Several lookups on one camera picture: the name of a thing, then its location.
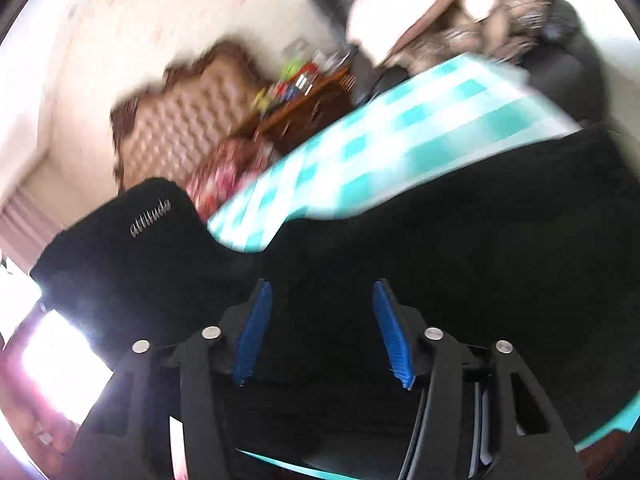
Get pink curtain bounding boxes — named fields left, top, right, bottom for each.
left=0, top=180, right=71, bottom=271

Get dark wooden nightstand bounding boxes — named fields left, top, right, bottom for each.
left=230, top=62, right=358, bottom=156

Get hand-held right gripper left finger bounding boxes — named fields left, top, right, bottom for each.
left=80, top=279, right=275, bottom=480

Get black pants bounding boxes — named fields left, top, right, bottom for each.
left=30, top=120, right=640, bottom=480

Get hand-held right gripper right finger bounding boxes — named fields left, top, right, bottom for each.
left=372, top=279, right=588, bottom=480

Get teal checkered tablecloth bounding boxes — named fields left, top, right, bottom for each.
left=207, top=52, right=633, bottom=480

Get black leather armchair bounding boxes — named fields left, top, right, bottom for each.
left=307, top=0, right=611, bottom=126

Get tufted leather carved headboard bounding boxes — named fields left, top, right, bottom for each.
left=110, top=40, right=266, bottom=196

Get brown plaid blanket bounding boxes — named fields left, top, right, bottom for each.
left=400, top=0, right=556, bottom=76

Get red floral bed blanket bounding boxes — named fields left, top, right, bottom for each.
left=185, top=137, right=276, bottom=221

